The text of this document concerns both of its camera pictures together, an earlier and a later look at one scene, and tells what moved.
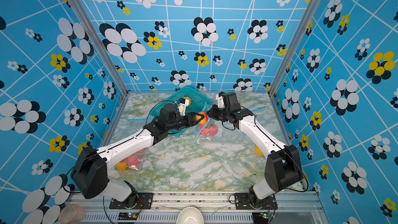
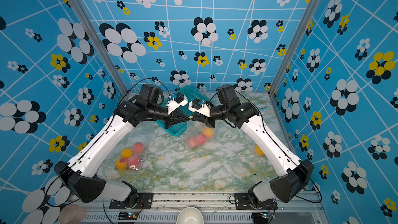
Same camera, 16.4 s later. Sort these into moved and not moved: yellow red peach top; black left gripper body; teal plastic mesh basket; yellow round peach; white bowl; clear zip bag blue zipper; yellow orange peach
Moved: black left gripper body; teal plastic mesh basket; yellow red peach top
Not moved: clear zip bag blue zipper; yellow orange peach; yellow round peach; white bowl
